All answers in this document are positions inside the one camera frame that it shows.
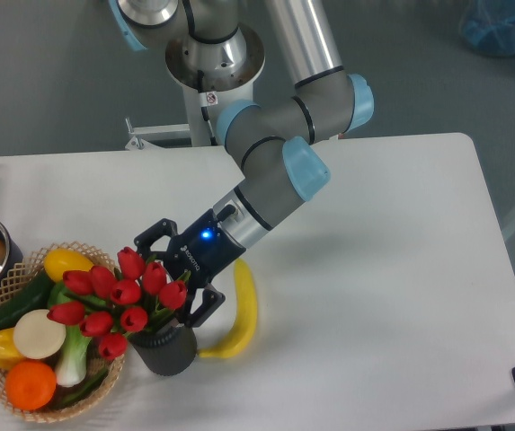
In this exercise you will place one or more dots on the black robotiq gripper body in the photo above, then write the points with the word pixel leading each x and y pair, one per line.
pixel 204 249

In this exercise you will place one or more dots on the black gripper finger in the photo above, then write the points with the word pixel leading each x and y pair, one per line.
pixel 145 240
pixel 211 300

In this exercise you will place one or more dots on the dark grey ribbed vase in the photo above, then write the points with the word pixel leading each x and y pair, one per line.
pixel 166 346

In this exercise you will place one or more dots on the red tulip bouquet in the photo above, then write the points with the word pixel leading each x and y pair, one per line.
pixel 112 306

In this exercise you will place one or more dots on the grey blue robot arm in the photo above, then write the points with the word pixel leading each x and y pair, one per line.
pixel 273 148

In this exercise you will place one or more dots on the yellow banana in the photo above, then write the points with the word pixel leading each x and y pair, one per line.
pixel 241 333

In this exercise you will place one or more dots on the yellow lemon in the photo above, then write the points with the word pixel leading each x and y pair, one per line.
pixel 61 260

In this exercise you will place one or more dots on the dark green cucumber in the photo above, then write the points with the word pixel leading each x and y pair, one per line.
pixel 32 297

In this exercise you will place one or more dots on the green white bok choy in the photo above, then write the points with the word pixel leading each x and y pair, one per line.
pixel 71 366

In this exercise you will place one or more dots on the woven wicker basket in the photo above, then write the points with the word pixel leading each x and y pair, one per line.
pixel 18 277

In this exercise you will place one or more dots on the green chili pepper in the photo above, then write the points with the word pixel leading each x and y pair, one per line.
pixel 81 392

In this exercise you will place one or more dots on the white round radish slice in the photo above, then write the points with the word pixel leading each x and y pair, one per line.
pixel 36 336

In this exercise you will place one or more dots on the orange fruit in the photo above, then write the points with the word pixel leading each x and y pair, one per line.
pixel 30 385

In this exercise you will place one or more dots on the yellow bell pepper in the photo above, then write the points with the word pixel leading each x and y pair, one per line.
pixel 10 356

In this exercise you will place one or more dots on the blue plastic bag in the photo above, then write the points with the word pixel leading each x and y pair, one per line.
pixel 488 27

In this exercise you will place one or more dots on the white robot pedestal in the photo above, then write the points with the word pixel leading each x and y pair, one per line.
pixel 212 76

